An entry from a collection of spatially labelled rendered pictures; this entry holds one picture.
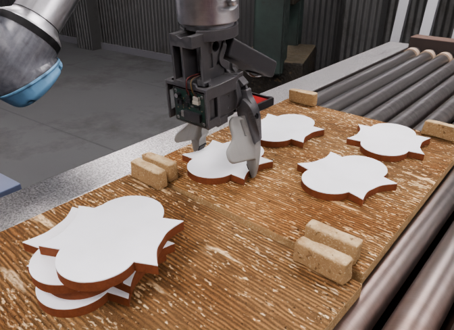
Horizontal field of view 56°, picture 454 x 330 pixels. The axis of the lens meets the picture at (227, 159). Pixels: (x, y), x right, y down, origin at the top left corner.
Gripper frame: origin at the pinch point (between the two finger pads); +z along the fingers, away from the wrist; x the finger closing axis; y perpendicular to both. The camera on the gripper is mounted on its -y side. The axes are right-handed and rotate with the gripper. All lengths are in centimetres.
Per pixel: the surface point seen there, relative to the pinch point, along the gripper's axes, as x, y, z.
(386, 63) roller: -7, -80, 8
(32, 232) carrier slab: -6.3, 27.0, -1.0
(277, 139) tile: 2.2, -10.1, 0.3
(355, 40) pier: -109, -290, 62
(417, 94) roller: 9, -59, 7
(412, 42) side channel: -9, -107, 8
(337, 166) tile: 13.8, -7.9, 0.2
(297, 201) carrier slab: 13.5, 2.3, 0.6
